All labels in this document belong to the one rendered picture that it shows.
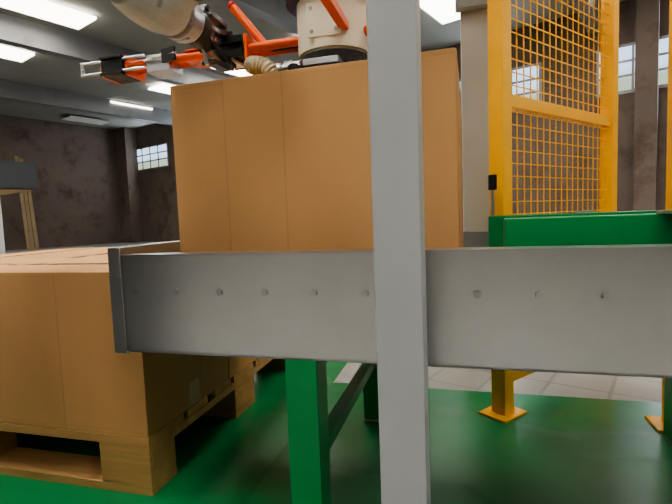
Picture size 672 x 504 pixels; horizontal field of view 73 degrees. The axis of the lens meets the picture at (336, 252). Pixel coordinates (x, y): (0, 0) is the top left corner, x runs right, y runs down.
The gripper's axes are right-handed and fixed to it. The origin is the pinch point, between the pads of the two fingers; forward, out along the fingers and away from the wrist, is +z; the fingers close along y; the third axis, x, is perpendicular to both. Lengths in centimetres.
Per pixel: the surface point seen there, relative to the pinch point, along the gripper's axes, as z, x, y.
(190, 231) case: -21.3, -2.5, 43.8
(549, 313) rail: -36, 67, 57
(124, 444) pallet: -21, -25, 95
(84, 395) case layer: -21, -35, 83
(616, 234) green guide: -25, 79, 47
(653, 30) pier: 724, 347, -210
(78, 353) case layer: -21, -36, 73
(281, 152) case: -21.6, 20.0, 28.4
